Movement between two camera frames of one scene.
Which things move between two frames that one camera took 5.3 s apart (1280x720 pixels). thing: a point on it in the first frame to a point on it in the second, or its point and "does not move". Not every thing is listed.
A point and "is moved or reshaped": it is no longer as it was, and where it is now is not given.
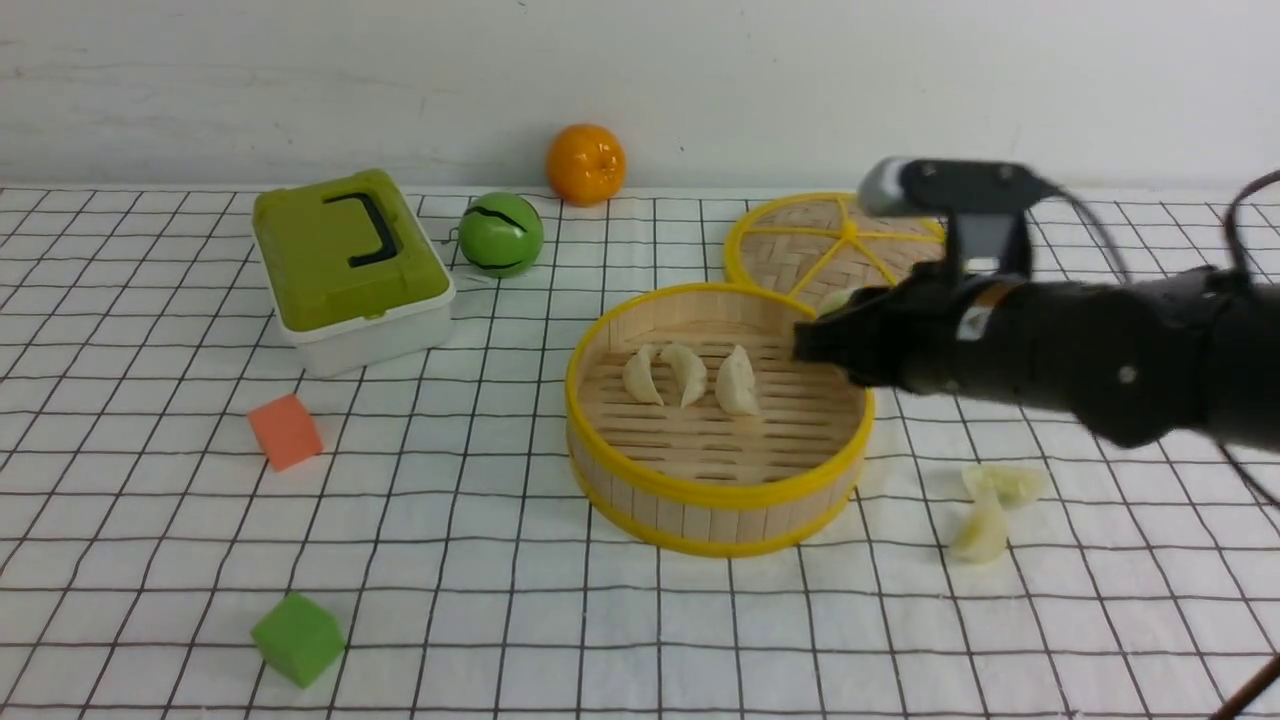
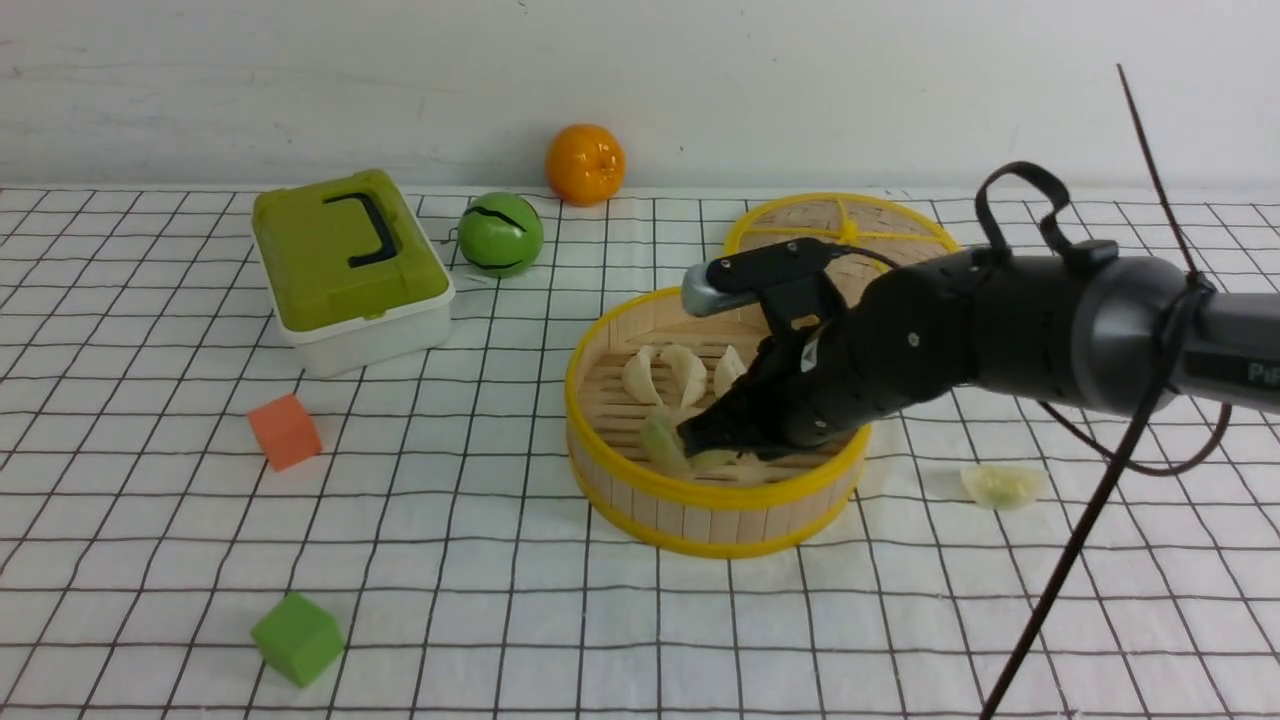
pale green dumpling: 1012,485 does not move
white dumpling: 637,377 does not move
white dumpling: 735,384 does not move
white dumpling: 689,370 does not move
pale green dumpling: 981,536 to 717,461
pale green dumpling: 830,301 is moved or reshaped
